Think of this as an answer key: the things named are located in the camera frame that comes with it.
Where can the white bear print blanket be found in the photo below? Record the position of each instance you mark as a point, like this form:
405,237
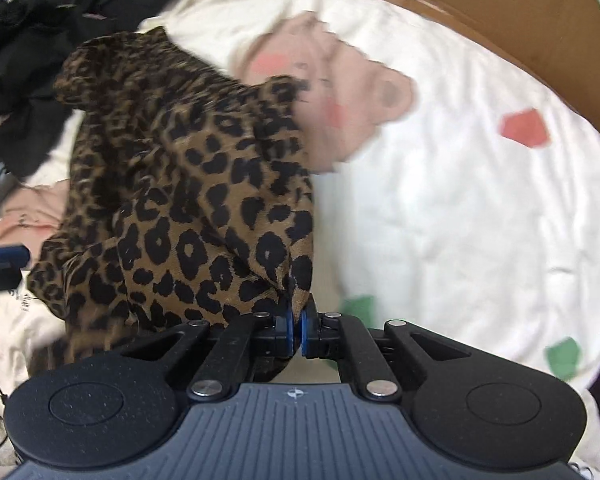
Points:
430,210

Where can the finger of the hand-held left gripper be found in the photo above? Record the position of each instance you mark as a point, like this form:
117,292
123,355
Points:
2,256

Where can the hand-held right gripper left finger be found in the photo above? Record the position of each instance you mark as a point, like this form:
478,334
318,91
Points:
288,332

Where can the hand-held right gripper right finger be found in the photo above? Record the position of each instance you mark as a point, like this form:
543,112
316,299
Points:
308,332

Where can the leopard print garment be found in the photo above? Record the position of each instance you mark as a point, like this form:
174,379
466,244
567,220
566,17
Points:
180,200

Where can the pile of dark clothes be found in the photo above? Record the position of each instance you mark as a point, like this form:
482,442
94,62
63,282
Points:
30,60

